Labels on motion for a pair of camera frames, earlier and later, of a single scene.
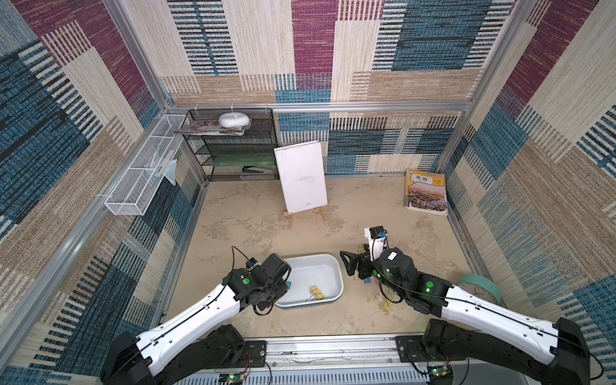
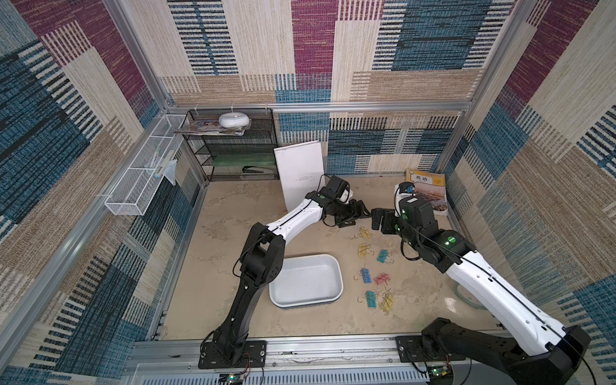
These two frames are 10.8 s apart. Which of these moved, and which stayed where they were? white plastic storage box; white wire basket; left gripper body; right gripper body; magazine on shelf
Moved: right gripper body; left gripper body
Stayed: white wire basket; magazine on shelf; white plastic storage box
